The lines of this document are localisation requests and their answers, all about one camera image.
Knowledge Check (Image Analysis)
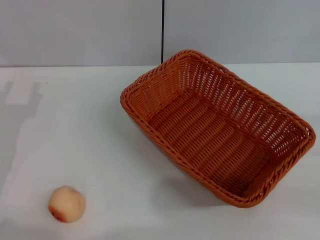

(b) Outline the orange woven plastic basket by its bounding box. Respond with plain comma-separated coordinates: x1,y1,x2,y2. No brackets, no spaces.
119,49,317,209

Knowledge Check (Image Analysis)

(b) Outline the pale artificial peach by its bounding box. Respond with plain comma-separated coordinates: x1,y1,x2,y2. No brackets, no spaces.
47,185,87,224

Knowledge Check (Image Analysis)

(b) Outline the black vertical wall strip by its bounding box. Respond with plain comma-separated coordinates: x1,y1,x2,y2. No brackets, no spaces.
159,0,166,66

